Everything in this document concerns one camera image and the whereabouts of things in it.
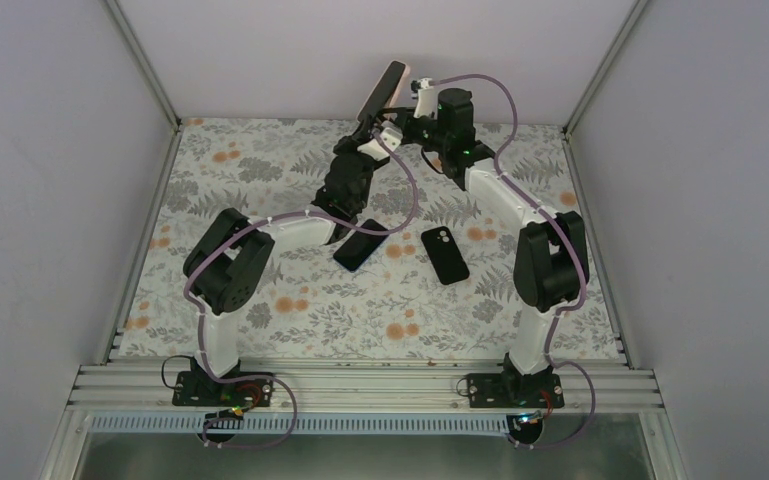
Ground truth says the floral patterned table mat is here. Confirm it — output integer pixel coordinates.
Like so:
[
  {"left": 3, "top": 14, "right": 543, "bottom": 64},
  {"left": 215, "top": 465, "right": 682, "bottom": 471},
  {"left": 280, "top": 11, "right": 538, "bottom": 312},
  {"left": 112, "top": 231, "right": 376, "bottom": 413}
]
[{"left": 125, "top": 117, "right": 624, "bottom": 363}]

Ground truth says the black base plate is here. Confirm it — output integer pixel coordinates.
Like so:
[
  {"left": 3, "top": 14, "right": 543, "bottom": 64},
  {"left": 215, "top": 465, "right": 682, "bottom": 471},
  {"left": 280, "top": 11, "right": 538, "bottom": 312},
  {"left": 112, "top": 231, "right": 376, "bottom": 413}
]
[
  {"left": 171, "top": 371, "right": 274, "bottom": 409},
  {"left": 465, "top": 371, "right": 565, "bottom": 409}
]

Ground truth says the aluminium rail frame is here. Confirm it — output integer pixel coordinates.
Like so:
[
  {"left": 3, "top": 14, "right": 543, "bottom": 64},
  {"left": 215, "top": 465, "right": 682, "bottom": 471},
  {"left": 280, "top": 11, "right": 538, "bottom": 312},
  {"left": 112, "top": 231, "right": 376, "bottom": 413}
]
[{"left": 67, "top": 362, "right": 664, "bottom": 414}]

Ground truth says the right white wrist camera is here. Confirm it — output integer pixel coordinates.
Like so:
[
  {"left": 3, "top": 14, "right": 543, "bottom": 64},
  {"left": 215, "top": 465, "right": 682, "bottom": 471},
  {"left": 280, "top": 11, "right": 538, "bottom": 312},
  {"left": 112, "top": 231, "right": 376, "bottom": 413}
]
[{"left": 410, "top": 77, "right": 438, "bottom": 118}]

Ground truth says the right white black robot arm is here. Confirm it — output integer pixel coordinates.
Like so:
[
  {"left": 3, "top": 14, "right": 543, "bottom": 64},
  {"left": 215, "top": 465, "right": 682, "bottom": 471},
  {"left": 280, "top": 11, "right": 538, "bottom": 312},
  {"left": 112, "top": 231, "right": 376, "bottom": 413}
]
[{"left": 397, "top": 79, "right": 589, "bottom": 407}]

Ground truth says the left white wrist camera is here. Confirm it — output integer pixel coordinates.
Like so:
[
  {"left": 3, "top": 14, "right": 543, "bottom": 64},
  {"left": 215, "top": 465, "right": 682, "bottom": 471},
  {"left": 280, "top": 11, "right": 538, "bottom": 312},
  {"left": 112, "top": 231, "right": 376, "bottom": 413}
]
[{"left": 357, "top": 123, "right": 403, "bottom": 162}]

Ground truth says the black phone with pink edge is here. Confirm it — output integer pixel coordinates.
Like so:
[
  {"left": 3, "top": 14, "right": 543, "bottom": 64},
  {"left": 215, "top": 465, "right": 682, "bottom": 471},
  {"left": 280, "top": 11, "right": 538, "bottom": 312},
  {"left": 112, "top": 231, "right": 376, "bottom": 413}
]
[{"left": 356, "top": 60, "right": 410, "bottom": 123}]

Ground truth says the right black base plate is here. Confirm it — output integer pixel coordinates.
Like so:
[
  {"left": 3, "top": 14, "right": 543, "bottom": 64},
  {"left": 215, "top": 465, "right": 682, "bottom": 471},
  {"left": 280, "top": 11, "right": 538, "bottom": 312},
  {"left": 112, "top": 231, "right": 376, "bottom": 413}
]
[{"left": 465, "top": 371, "right": 565, "bottom": 409}]

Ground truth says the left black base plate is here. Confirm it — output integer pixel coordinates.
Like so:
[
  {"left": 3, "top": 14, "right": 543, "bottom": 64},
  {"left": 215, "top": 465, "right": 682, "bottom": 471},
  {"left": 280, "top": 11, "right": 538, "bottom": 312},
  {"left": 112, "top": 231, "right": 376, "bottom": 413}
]
[{"left": 171, "top": 371, "right": 274, "bottom": 409}]

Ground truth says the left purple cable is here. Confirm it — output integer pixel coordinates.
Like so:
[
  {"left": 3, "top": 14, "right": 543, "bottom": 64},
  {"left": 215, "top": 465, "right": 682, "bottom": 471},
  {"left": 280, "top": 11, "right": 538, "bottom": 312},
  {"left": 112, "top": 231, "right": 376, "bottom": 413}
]
[{"left": 183, "top": 132, "right": 421, "bottom": 452}]

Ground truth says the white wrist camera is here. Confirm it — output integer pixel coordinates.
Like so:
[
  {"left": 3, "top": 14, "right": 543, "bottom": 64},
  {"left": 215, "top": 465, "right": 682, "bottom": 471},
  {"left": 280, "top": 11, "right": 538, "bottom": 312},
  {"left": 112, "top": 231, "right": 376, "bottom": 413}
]
[
  {"left": 357, "top": 123, "right": 403, "bottom": 162},
  {"left": 410, "top": 77, "right": 438, "bottom": 118}
]

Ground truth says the slotted grey cable duct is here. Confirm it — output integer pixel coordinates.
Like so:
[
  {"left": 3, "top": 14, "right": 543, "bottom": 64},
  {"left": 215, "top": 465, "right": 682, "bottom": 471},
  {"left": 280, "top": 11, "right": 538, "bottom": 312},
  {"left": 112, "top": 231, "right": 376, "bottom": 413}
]
[{"left": 88, "top": 412, "right": 512, "bottom": 437}]

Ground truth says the black phone case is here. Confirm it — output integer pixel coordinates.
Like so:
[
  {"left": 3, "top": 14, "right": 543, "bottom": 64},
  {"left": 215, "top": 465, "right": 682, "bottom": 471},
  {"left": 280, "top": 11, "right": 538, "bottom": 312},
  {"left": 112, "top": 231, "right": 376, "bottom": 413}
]
[{"left": 420, "top": 226, "right": 470, "bottom": 285}]

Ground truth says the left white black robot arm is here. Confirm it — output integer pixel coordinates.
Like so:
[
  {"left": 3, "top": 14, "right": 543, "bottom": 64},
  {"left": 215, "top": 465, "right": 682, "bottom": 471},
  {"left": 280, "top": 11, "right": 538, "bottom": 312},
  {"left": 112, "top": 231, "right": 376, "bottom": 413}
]
[{"left": 183, "top": 123, "right": 403, "bottom": 405}]

